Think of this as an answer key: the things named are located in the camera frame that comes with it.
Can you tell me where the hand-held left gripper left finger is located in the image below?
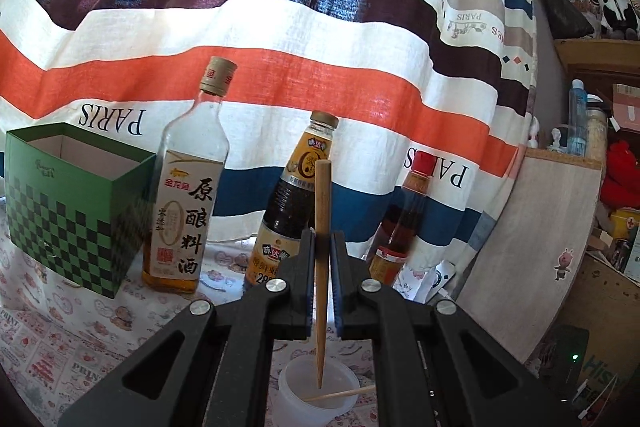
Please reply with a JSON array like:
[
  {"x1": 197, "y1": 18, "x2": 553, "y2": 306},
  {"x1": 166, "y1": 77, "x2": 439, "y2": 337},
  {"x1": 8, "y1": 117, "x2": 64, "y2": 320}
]
[{"x1": 57, "y1": 229, "x2": 317, "y2": 427}]

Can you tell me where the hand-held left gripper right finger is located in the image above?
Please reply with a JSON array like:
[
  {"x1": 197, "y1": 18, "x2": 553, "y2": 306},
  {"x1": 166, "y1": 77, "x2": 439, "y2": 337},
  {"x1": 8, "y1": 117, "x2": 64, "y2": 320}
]
[{"x1": 330, "y1": 231, "x2": 577, "y2": 427}]

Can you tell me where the wooden chopstick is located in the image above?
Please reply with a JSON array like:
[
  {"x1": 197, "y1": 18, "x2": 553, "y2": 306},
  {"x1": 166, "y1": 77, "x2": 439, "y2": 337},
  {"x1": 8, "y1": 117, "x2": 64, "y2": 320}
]
[
  {"x1": 304, "y1": 384, "x2": 377, "y2": 403},
  {"x1": 314, "y1": 160, "x2": 332, "y2": 390}
]

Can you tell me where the translucent plastic cup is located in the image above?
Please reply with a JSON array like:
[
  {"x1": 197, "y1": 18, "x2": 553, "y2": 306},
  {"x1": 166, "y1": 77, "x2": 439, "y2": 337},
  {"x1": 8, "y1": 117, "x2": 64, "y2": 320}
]
[{"x1": 276, "y1": 356, "x2": 362, "y2": 427}]

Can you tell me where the dark soy sauce bottle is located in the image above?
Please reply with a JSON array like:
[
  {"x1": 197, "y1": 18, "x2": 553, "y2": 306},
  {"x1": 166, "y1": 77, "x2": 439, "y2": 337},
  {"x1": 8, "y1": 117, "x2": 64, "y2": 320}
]
[{"x1": 243, "y1": 110, "x2": 340, "y2": 293}]

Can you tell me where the red-capped sauce bottle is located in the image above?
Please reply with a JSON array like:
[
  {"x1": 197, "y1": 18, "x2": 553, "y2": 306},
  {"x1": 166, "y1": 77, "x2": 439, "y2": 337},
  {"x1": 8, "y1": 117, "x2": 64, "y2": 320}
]
[{"x1": 367, "y1": 152, "x2": 440, "y2": 293}]

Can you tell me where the clear cooking wine bottle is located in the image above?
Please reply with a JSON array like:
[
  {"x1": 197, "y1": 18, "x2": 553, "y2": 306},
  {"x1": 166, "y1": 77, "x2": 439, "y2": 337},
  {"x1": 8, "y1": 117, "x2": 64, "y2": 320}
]
[{"x1": 141, "y1": 56, "x2": 239, "y2": 295}]

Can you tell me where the light wooden board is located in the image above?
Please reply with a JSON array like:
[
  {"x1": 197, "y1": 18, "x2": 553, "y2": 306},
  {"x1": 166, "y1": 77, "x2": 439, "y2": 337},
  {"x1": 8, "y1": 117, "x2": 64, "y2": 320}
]
[{"x1": 457, "y1": 149, "x2": 603, "y2": 348}]

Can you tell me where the striped curtain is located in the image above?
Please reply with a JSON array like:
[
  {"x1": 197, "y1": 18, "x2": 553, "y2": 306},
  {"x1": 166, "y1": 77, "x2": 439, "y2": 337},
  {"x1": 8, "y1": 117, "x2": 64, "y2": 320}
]
[{"x1": 0, "y1": 0, "x2": 541, "y2": 273}]

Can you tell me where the black device with green light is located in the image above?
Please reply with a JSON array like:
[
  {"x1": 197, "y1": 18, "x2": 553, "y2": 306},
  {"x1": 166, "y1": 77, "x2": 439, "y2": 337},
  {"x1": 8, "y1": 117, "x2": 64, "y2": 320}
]
[{"x1": 540, "y1": 324, "x2": 590, "y2": 403}]

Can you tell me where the white figurine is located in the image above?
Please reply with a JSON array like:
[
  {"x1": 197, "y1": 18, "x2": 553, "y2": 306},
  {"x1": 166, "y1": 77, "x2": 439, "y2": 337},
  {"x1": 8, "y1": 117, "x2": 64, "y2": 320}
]
[{"x1": 527, "y1": 117, "x2": 543, "y2": 152}]

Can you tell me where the green checkered box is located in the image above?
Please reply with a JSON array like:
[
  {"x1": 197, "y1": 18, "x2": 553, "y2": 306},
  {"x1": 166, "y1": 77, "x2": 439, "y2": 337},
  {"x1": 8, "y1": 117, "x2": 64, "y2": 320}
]
[{"x1": 4, "y1": 123, "x2": 157, "y2": 300}]

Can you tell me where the strawberry print tablecloth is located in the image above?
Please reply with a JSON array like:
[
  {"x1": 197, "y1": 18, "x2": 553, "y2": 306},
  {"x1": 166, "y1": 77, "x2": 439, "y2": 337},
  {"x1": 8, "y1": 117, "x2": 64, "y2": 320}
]
[{"x1": 0, "y1": 292, "x2": 381, "y2": 427}]

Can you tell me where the large brown cardboard box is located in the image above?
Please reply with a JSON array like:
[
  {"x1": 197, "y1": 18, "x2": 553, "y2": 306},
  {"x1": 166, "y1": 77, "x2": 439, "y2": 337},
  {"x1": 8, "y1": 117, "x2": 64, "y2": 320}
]
[{"x1": 525, "y1": 252, "x2": 640, "y2": 408}]

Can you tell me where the blue plastic bottle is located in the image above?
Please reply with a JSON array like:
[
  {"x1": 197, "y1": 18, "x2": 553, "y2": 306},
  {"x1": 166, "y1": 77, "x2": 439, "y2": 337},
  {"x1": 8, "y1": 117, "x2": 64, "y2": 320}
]
[{"x1": 567, "y1": 79, "x2": 587, "y2": 156}]

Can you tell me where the yellow box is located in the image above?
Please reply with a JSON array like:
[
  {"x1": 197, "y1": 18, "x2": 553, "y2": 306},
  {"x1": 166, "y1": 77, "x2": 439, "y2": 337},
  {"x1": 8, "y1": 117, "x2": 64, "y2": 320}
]
[{"x1": 610, "y1": 207, "x2": 640, "y2": 240}]

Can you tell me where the clear plastic jar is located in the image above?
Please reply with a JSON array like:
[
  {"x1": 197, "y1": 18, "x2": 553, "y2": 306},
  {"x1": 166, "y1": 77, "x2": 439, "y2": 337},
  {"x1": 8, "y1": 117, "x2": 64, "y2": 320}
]
[{"x1": 585, "y1": 107, "x2": 608, "y2": 160}]

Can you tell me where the red plush toy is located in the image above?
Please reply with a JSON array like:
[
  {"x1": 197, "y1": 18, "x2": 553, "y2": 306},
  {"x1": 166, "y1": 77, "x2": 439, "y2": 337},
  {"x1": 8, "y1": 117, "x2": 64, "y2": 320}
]
[{"x1": 600, "y1": 141, "x2": 640, "y2": 208}]

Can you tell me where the wooden shelf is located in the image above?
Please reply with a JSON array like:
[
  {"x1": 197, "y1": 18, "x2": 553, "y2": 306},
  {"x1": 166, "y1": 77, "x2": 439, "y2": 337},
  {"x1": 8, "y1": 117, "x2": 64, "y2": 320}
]
[{"x1": 554, "y1": 38, "x2": 640, "y2": 158}]

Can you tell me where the small cardboard box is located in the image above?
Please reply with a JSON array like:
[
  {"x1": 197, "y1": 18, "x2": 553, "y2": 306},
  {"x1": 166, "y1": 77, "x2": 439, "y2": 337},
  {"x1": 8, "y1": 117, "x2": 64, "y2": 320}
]
[{"x1": 612, "y1": 83, "x2": 640, "y2": 132}]

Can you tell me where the dark plastic bag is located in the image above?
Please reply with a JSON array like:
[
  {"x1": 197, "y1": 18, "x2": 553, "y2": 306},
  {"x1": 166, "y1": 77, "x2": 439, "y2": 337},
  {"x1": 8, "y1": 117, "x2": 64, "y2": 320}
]
[{"x1": 537, "y1": 0, "x2": 596, "y2": 40}]

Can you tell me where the penguin plush toy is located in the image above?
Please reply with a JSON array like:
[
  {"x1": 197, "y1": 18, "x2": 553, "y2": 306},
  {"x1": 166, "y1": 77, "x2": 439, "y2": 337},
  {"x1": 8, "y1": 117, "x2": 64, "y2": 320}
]
[{"x1": 589, "y1": 0, "x2": 640, "y2": 40}]

